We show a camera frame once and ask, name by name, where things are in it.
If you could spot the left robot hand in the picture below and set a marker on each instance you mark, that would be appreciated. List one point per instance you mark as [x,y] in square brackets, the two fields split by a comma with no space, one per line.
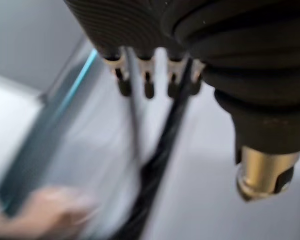
[215,37]

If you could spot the person's hand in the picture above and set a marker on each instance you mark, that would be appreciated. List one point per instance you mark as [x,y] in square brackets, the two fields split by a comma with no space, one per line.
[47,215]

